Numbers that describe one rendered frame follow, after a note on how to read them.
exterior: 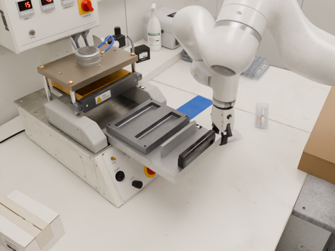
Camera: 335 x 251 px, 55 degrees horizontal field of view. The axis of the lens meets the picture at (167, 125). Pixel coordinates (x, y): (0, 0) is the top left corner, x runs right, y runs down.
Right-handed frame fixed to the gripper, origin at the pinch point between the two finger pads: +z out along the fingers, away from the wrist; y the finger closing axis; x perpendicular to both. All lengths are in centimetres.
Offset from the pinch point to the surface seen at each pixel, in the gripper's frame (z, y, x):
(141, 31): -5, 104, -1
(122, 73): -27.5, 11.9, 33.2
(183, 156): -22.7, -27.9, 28.0
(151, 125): -20.8, -10.3, 30.7
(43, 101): -15, 26, 61
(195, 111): 3.3, 22.7, -0.3
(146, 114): -19.7, -2.6, 29.8
